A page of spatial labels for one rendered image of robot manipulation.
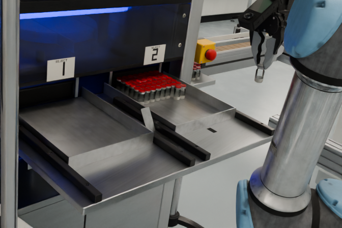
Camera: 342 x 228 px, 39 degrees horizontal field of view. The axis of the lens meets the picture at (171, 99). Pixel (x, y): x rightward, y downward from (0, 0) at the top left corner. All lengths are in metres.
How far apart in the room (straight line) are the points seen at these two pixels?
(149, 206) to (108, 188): 0.79
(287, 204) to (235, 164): 2.20
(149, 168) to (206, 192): 1.58
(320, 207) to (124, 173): 0.46
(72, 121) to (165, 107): 0.31
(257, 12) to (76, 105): 0.62
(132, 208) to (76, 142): 0.61
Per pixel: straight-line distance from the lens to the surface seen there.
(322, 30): 0.68
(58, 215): 1.61
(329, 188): 1.00
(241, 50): 2.08
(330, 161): 2.33
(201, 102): 1.60
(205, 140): 1.37
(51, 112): 1.43
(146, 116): 1.36
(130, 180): 1.14
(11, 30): 0.66
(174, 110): 1.51
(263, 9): 1.17
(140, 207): 1.86
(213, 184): 2.84
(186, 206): 2.62
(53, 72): 1.35
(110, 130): 1.35
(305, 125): 0.80
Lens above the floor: 1.50
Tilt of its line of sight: 23 degrees down
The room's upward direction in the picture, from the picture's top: 8 degrees clockwise
